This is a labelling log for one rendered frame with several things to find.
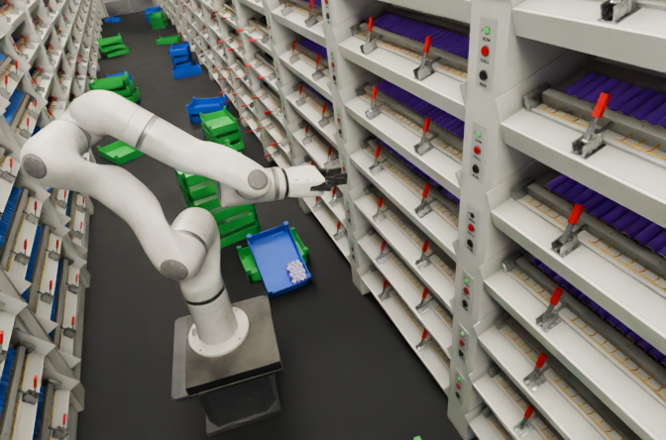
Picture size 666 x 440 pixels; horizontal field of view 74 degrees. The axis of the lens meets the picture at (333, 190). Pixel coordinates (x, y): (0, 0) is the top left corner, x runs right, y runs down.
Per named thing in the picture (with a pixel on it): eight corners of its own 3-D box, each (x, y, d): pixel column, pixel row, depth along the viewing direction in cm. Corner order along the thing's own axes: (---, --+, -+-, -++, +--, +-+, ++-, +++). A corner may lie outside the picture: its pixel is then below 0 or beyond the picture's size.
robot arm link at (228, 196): (273, 164, 108) (264, 170, 117) (218, 169, 103) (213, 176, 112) (278, 197, 108) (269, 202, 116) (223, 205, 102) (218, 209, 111)
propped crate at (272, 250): (310, 282, 202) (311, 275, 195) (269, 299, 196) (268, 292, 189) (287, 228, 216) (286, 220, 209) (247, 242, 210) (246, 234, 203)
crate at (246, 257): (250, 283, 205) (246, 271, 201) (240, 259, 221) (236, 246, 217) (310, 262, 214) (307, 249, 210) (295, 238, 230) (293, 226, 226)
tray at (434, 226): (460, 267, 110) (452, 243, 104) (353, 165, 158) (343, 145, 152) (524, 222, 112) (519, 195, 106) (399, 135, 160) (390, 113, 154)
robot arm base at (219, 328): (189, 365, 132) (170, 323, 122) (188, 317, 148) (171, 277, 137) (253, 346, 135) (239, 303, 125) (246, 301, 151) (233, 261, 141)
